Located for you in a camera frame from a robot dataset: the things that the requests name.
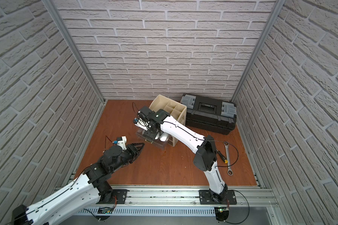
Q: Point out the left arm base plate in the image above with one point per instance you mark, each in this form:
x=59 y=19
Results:
x=117 y=196

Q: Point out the black yellow screwdriver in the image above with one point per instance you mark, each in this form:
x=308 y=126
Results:
x=222 y=157

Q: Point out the clear top drawer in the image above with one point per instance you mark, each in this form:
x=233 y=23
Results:
x=157 y=143

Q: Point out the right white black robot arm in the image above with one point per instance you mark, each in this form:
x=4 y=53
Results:
x=205 y=159

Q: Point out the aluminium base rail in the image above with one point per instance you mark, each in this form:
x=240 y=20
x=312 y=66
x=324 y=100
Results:
x=188 y=196

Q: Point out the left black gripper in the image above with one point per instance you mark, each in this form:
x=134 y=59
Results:
x=132 y=149

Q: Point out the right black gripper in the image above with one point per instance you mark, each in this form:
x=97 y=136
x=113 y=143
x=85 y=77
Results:
x=149 y=135

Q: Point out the silver combination wrench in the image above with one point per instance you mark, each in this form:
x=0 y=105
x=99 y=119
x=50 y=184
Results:
x=229 y=169

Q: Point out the beige drawer organizer cabinet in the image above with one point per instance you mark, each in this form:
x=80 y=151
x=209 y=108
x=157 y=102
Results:
x=169 y=112

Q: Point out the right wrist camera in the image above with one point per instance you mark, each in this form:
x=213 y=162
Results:
x=140 y=123

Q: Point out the black plastic toolbox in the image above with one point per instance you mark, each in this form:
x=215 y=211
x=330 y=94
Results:
x=210 y=114

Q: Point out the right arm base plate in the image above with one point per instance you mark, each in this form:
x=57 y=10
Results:
x=208 y=197

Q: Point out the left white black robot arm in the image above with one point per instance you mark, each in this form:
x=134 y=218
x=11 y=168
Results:
x=90 y=187

